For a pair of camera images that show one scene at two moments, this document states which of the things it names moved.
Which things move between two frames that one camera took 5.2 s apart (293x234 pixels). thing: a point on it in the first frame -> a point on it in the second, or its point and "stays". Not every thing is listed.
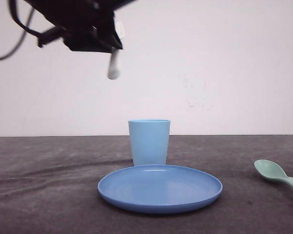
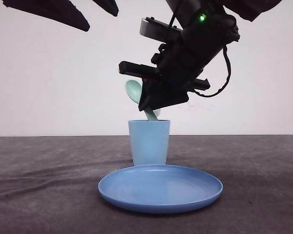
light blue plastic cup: x=150 y=141 stays
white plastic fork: x=114 y=67 -> x=159 y=113
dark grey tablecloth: x=49 y=185 stays
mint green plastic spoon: x=273 y=171 -> x=134 y=88
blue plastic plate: x=157 y=189 stays
